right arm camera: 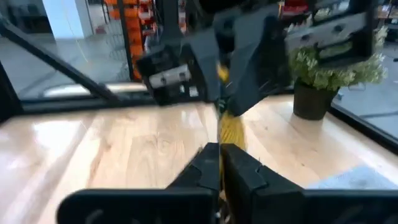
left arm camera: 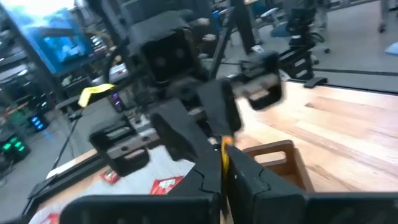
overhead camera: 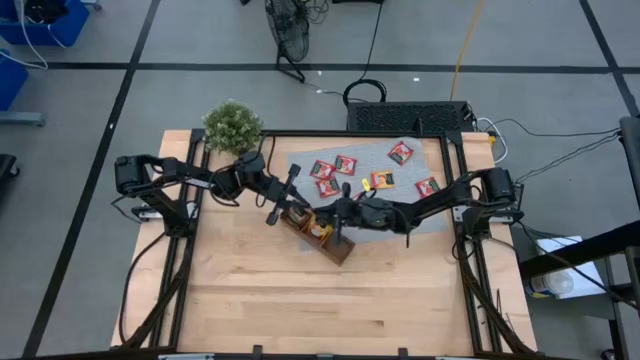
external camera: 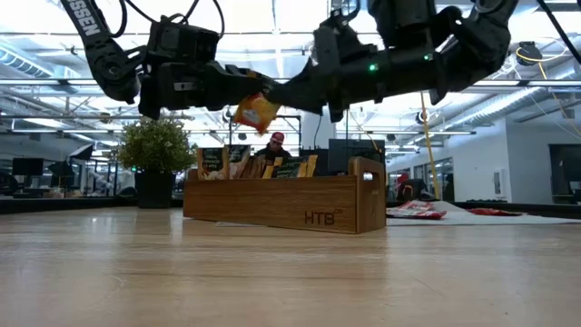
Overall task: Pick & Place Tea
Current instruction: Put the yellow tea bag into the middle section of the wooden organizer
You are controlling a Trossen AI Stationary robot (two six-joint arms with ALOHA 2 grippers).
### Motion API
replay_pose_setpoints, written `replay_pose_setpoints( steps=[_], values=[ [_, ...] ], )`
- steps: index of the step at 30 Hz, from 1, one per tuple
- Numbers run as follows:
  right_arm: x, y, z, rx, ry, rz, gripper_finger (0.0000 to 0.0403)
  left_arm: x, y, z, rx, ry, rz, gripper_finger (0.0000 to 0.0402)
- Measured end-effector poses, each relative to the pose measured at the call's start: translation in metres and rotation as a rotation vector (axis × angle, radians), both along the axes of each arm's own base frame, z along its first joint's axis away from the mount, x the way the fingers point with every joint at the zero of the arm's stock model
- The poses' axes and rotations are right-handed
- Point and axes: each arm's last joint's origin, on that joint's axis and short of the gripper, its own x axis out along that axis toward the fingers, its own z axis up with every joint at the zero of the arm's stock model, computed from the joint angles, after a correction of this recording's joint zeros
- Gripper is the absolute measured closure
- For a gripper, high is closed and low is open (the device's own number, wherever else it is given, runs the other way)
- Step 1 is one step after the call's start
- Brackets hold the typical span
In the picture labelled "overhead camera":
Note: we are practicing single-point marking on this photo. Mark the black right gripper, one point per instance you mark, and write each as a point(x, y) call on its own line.
point(370, 215)

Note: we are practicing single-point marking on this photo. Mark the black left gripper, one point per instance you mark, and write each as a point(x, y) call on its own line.
point(285, 195)

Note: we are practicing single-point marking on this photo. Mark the orange tea packet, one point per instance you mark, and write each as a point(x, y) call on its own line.
point(315, 231)
point(382, 179)

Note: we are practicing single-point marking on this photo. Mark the white tea packet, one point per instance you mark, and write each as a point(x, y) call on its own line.
point(298, 215)

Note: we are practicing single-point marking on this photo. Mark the red tea packet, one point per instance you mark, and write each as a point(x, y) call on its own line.
point(427, 186)
point(322, 169)
point(345, 164)
point(328, 187)
point(400, 153)

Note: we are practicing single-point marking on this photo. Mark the wooden three-compartment tea box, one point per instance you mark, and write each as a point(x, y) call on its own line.
point(345, 255)

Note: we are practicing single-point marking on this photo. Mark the grey woven placemat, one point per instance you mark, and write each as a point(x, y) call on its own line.
point(365, 155)

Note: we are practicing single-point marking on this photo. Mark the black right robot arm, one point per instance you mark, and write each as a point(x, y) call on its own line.
point(450, 197)

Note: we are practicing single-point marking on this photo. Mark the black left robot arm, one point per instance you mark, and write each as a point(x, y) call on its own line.
point(175, 172)

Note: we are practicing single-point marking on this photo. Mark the green potted plant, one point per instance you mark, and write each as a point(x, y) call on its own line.
point(232, 127)

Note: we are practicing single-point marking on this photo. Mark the black perforated computer tower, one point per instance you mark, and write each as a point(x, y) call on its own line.
point(410, 117)

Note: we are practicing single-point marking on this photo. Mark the black floor fan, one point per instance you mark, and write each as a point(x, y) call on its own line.
point(287, 30)

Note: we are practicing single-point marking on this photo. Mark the white paper sheet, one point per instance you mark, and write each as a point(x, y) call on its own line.
point(575, 260)

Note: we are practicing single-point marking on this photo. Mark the blue plastic bin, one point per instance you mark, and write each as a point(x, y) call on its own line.
point(10, 80)
point(65, 30)

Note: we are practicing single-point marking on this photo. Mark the grey metal base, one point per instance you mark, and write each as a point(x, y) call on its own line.
point(20, 118)

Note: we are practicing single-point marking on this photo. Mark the black device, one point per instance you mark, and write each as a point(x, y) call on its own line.
point(45, 10)

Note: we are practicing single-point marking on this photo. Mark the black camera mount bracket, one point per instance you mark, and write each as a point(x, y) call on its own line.
point(257, 351)
point(402, 352)

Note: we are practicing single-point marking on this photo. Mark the black side table frame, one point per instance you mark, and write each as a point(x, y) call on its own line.
point(600, 245)

